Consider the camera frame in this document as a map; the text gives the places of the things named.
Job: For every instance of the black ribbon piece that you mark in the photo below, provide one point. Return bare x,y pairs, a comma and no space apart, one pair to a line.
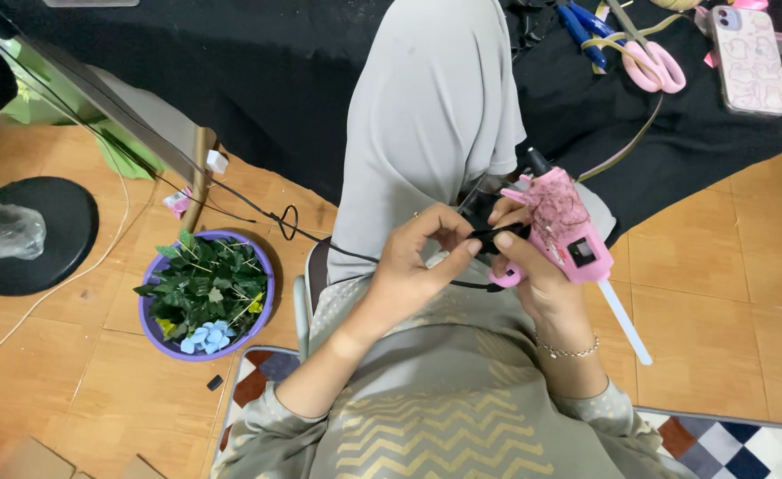
497,234

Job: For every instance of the white plug adapter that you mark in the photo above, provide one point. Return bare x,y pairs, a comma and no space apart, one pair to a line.
217,162

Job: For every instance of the brown cardboard pieces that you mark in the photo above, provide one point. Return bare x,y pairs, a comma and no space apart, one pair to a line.
38,462

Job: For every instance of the phone in pink case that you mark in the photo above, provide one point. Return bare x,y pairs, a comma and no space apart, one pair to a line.
751,60

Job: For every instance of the small black scrap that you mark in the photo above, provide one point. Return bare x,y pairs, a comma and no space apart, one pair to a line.
214,382

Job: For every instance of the grey zigzag patterned dress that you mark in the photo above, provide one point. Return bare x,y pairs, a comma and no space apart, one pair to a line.
444,406

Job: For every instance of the person's left hand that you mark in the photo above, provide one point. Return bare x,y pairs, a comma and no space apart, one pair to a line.
407,266

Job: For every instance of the person's right hand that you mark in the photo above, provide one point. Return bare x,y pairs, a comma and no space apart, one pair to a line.
547,293

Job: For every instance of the blue artificial flower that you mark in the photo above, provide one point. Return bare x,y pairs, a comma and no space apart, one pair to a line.
208,336

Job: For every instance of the checkered rug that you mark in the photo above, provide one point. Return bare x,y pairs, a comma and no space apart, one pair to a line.
730,449

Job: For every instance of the green paper sheet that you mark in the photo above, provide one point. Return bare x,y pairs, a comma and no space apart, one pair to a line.
121,150

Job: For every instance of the pink small packet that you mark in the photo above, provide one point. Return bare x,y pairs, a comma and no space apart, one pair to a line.
178,201

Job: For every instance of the white glue stick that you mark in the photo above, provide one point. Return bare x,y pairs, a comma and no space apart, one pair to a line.
625,323

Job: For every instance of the gold table leg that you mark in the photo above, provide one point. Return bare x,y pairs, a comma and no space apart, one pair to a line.
198,179

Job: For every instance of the heap of green artificial leaves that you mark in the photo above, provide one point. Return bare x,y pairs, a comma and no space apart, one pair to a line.
208,286

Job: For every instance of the grey headscarf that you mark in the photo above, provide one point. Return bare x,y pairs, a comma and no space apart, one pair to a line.
431,113

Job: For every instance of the pink hot glue gun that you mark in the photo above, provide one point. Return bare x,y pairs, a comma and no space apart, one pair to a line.
567,219

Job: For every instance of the gold ribbon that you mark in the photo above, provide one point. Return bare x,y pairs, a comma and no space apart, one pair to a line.
630,143

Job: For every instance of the black table cloth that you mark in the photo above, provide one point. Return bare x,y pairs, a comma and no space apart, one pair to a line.
264,73

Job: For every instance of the purple plastic bowl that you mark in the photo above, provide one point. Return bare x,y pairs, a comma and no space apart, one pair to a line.
154,332

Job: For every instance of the clear plastic wrap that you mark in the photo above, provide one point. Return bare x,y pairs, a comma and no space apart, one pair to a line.
5,226

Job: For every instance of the black round stand base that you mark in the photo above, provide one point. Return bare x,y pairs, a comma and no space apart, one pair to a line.
65,233

